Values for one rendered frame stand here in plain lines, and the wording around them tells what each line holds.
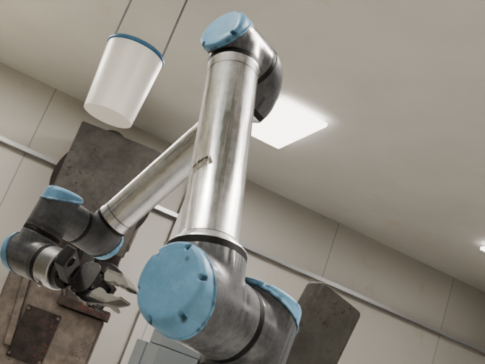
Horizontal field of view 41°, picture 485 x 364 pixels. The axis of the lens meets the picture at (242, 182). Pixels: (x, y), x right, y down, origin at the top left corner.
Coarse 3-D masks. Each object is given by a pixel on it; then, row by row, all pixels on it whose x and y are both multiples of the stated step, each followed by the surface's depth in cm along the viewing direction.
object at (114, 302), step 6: (96, 288) 133; (102, 288) 132; (90, 294) 132; (96, 294) 132; (102, 294) 131; (108, 294) 131; (102, 300) 130; (108, 300) 130; (114, 300) 129; (120, 300) 129; (108, 306) 130; (114, 306) 130; (120, 306) 129; (126, 306) 130; (120, 312) 133
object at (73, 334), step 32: (96, 128) 764; (64, 160) 748; (96, 160) 755; (128, 160) 762; (96, 192) 746; (32, 288) 742; (0, 320) 727; (32, 320) 732; (64, 320) 740; (96, 320) 746; (0, 352) 719; (32, 352) 724; (64, 352) 732
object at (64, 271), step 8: (64, 248) 130; (72, 248) 130; (64, 256) 129; (72, 256) 130; (56, 264) 129; (64, 264) 128; (72, 264) 133; (64, 272) 131; (72, 272) 136; (64, 280) 137
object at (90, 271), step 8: (88, 264) 137; (96, 264) 136; (56, 272) 138; (80, 272) 136; (88, 272) 136; (96, 272) 135; (56, 280) 139; (72, 280) 136; (80, 280) 135; (88, 280) 134; (96, 280) 134; (104, 280) 136; (64, 288) 142; (72, 288) 134; (80, 288) 133; (88, 288) 133; (104, 288) 138; (112, 288) 139; (96, 304) 136
